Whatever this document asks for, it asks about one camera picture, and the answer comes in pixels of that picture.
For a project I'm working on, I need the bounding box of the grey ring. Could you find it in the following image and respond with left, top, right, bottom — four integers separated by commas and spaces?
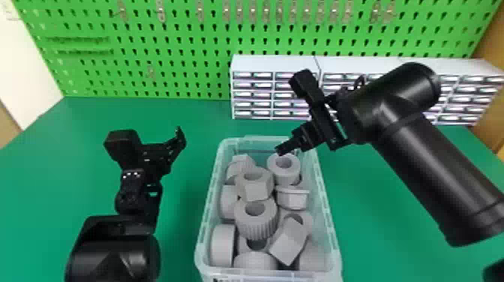
218, 183, 241, 221
232, 250, 280, 272
266, 151, 302, 187
208, 223, 238, 269
233, 197, 280, 242

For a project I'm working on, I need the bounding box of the white drawer cabinet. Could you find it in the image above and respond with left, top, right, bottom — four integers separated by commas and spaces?
314, 55, 504, 128
229, 53, 322, 122

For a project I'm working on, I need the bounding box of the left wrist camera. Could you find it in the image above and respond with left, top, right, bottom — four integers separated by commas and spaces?
103, 128, 144, 171

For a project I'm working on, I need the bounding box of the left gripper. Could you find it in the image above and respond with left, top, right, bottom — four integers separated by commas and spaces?
139, 125, 188, 183

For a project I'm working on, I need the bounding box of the white panel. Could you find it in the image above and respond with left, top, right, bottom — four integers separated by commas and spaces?
0, 0, 65, 132

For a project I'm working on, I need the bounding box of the grey nut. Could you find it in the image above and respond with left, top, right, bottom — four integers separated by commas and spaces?
235, 166, 275, 203
274, 184, 311, 212
225, 154, 258, 185
268, 212, 315, 267

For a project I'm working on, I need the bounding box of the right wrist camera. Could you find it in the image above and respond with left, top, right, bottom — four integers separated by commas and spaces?
288, 68, 329, 105

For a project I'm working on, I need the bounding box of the clear bin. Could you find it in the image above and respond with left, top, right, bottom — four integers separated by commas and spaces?
193, 135, 344, 282

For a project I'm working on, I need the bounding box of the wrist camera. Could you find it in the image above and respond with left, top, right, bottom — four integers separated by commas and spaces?
288, 68, 329, 105
103, 128, 144, 171

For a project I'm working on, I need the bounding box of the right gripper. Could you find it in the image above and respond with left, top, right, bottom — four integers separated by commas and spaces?
274, 99, 350, 158

